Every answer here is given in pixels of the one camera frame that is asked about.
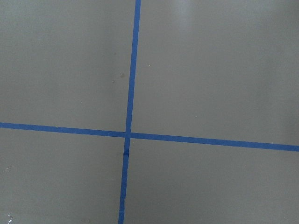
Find brown paper table cover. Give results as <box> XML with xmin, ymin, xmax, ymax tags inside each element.
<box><xmin>0</xmin><ymin>0</ymin><xmax>299</xmax><ymax>224</ymax></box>

